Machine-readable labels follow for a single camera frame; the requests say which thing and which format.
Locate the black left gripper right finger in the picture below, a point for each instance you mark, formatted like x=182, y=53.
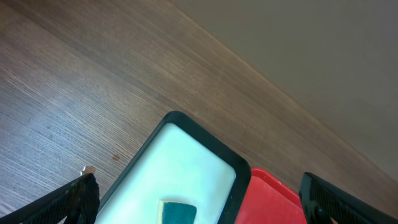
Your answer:
x=322, y=202

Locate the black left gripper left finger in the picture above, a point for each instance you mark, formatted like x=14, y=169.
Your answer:
x=76, y=202

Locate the green yellow sponge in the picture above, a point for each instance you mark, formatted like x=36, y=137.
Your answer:
x=171, y=212

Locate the red plastic tray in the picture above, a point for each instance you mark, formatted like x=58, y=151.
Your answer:
x=269, y=201

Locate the black water basin tray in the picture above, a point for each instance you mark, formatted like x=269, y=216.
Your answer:
x=180, y=162

